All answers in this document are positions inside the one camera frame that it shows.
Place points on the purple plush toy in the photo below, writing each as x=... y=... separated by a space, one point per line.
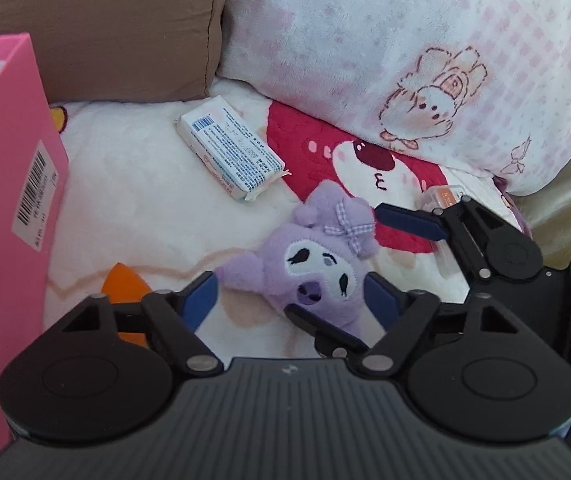
x=317 y=260

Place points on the pink checkered bunny pillow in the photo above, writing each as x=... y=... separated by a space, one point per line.
x=477 y=85

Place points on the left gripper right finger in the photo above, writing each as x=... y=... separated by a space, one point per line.
x=404 y=316

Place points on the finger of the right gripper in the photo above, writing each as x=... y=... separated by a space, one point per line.
x=416 y=222
x=329 y=340

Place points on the white tissue pack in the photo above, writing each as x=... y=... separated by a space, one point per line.
x=231 y=151

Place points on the orange makeup sponge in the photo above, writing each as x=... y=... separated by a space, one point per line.
x=125 y=289

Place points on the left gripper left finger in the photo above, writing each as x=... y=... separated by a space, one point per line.
x=174 y=317

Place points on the brown embroidered pillow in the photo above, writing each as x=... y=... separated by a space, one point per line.
x=120 y=50

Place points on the pink cardboard box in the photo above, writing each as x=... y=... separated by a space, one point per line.
x=33 y=172

